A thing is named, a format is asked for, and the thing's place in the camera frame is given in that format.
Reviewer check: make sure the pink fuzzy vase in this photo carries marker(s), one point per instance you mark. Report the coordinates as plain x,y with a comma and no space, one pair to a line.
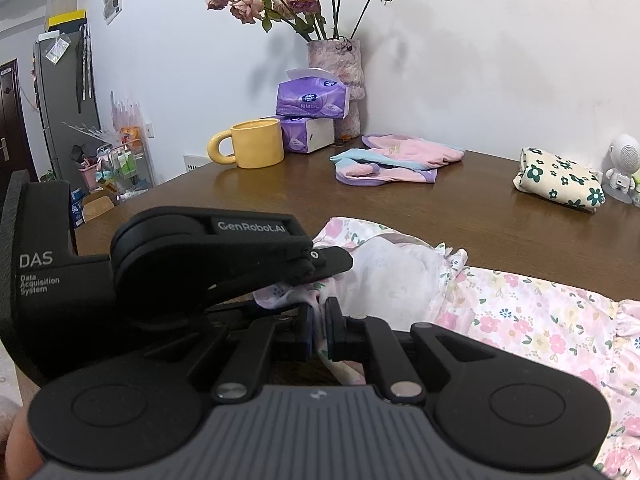
335,65

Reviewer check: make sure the grey refrigerator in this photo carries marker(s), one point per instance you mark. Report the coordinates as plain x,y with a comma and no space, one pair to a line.
60,110

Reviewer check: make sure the blue packet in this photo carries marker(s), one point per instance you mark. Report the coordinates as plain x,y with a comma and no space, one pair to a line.
76,210

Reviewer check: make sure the yellow mug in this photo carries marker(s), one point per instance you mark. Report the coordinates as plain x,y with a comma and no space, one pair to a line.
255,145

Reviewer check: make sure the folded cream floral cloth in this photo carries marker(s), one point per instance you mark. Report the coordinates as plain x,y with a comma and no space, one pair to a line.
555,175

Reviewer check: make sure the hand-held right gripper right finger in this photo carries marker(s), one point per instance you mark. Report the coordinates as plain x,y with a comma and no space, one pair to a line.
331,331

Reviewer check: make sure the pink floral dress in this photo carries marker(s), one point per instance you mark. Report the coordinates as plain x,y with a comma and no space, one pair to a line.
525,320

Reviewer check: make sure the cardboard box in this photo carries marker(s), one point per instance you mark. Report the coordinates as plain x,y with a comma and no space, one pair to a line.
97,207

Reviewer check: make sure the white robot-shaped speaker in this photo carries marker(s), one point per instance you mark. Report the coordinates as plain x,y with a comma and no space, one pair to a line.
625,152

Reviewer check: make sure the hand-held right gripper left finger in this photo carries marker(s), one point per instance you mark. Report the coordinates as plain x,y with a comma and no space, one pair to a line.
309,331

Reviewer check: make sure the purple white tissue pack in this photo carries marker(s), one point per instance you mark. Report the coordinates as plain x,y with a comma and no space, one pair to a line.
295,135

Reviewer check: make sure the white wall outlet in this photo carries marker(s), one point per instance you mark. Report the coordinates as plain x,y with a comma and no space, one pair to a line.
151,130

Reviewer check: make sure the pink blue purple garment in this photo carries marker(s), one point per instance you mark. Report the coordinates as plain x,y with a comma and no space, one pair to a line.
400,152

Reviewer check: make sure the yellow box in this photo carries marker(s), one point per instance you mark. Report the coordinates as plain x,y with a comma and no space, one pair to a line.
65,19

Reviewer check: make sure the person's left hand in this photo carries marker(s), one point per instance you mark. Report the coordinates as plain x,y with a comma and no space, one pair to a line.
19,435

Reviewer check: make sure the dark door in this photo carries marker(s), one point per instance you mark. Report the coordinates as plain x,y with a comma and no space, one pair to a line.
12,125

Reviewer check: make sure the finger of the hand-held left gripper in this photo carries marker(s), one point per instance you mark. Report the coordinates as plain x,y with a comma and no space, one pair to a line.
335,262

